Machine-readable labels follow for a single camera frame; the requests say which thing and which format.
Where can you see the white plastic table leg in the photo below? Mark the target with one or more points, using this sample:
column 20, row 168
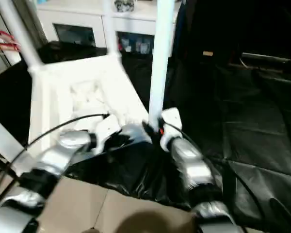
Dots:
column 161, row 60
column 110, row 31
column 4, row 140
column 21, row 36

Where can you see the black folding table frame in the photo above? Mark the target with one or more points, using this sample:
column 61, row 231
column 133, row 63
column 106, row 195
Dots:
column 4, row 170

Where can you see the black plastic mat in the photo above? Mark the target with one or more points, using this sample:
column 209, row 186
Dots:
column 245, row 121

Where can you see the white plastic table top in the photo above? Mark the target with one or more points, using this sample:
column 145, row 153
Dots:
column 63, row 85

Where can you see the grey curtain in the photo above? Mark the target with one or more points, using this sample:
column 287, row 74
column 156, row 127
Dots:
column 37, row 26

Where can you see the white cabinet with glass doors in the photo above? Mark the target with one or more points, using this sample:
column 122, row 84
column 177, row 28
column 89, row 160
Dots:
column 75, row 14

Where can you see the large black box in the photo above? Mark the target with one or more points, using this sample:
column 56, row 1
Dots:
column 208, row 24

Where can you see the black tangled bundle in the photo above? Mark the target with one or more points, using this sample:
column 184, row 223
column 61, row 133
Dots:
column 124, row 4

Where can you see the red bottle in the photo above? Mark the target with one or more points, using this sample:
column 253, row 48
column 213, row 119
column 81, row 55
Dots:
column 120, row 44

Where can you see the small white box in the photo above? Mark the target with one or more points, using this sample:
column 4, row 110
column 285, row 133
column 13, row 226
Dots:
column 13, row 57

